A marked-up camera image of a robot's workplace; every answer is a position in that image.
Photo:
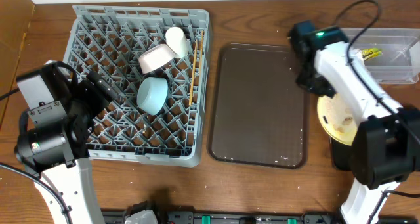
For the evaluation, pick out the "light blue bowl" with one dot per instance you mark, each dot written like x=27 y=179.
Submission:
x=152 y=95

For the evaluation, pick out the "cardboard wall panel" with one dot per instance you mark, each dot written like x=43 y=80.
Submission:
x=15 y=20

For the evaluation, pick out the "black bin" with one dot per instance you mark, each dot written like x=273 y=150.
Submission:
x=339 y=155

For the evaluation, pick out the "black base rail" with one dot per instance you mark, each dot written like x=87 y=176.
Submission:
x=140 y=213

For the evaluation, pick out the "cream plastic cup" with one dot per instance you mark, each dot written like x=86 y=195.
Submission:
x=176 y=40

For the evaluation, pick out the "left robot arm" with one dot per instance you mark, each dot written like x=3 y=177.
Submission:
x=63 y=176

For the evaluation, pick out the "pink plastic bowl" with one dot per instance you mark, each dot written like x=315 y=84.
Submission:
x=155 y=58

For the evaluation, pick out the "grey dishwasher rack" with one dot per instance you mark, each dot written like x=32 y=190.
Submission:
x=109 y=40

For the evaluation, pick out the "clear plastic bin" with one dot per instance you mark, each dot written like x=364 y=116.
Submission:
x=399 y=59

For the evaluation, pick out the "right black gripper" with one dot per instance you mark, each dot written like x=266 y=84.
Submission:
x=306 y=78

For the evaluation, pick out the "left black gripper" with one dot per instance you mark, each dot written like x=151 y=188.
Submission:
x=86 y=94

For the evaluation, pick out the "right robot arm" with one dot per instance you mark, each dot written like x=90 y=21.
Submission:
x=343 y=67

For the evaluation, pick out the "wooden chopstick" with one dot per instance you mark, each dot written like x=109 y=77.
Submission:
x=201 y=44
x=193 y=74

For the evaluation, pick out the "yellow plate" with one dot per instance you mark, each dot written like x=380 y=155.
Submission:
x=336 y=119

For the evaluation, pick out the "green snack wrapper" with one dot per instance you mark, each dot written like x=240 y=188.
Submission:
x=368 y=54

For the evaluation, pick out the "dark brown tray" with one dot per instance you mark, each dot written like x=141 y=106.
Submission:
x=260 y=116

